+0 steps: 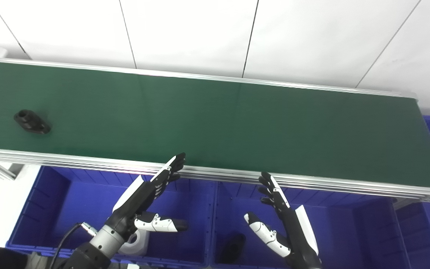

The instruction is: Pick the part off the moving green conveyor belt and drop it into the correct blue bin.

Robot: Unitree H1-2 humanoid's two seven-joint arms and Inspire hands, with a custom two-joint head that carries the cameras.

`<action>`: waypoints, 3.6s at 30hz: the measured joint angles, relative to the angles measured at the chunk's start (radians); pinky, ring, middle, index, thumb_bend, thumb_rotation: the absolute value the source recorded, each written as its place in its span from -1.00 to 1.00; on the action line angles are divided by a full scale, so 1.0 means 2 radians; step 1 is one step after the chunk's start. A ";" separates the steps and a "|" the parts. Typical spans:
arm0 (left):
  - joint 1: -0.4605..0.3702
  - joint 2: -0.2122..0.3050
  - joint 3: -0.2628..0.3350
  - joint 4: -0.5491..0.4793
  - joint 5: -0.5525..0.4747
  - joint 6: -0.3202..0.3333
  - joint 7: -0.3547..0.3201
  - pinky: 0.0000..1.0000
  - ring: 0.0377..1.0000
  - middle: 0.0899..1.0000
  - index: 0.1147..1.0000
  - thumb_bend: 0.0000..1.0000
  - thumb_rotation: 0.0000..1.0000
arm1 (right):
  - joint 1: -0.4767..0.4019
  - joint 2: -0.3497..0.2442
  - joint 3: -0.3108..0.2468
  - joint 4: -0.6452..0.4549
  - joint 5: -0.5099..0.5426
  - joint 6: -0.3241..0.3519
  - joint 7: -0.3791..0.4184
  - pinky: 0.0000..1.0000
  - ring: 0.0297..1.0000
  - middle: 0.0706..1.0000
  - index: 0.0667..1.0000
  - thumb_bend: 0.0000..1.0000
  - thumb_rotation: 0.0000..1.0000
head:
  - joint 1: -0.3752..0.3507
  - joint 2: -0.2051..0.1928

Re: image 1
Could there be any white and black left hand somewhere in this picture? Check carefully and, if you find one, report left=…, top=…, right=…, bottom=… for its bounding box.
left=105, top=152, right=188, bottom=240

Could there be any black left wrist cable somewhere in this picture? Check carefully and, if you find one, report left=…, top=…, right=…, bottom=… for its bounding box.
left=48, top=222, right=98, bottom=269

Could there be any black flanged part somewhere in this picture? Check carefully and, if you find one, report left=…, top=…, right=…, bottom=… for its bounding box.
left=13, top=109, right=52, bottom=135
left=219, top=233, right=246, bottom=264

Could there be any white and black right hand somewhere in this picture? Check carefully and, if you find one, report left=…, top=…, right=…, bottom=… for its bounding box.
left=243, top=171, right=323, bottom=269

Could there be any green conveyor belt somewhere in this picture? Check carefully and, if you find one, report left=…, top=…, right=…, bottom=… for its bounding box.
left=0, top=61, right=430, bottom=189
left=0, top=56, right=430, bottom=204

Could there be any white cylindrical part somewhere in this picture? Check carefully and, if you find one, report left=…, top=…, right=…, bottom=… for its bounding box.
left=118, top=229, right=150, bottom=257

